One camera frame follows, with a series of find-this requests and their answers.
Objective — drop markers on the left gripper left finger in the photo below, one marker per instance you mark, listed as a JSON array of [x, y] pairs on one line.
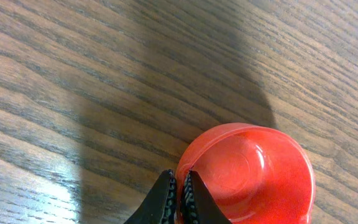
[[160, 204]]

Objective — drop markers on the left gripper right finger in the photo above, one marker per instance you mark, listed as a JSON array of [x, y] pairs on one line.
[[197, 204]]

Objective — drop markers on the red plastic measuring scoop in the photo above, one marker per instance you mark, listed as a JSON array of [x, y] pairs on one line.
[[254, 174]]

